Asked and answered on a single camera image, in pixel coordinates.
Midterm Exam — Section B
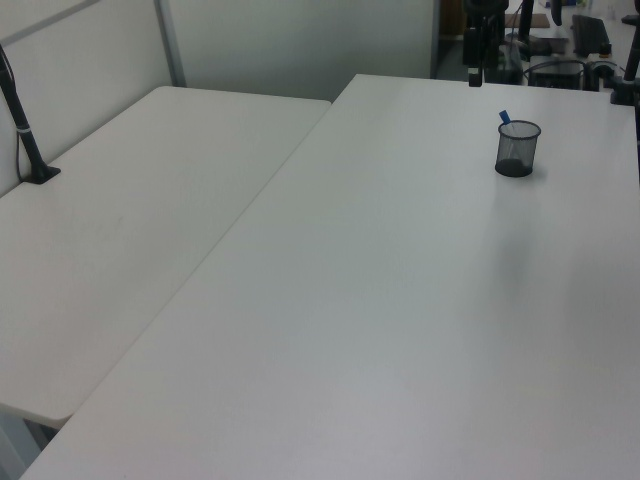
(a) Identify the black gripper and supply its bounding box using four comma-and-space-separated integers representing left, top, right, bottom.
462, 27, 485, 89

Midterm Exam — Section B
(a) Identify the black computer box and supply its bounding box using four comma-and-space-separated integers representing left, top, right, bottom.
529, 58, 587, 91

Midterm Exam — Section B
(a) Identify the brown cardboard sheet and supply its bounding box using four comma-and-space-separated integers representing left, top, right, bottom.
503, 13, 549, 27

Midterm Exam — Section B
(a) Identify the black mesh pen cup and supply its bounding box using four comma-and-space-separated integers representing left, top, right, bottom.
494, 119, 543, 178

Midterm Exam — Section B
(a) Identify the white rounded-corner table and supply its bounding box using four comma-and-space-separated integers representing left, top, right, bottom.
0, 85, 334, 429

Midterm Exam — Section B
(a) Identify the black clamp mount pole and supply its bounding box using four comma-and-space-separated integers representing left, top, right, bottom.
607, 14, 640, 107

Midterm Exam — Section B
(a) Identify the grey metal partition post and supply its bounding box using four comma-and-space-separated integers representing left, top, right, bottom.
153, 0, 188, 88

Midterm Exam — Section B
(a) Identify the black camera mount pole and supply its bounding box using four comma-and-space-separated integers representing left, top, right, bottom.
0, 43, 62, 187

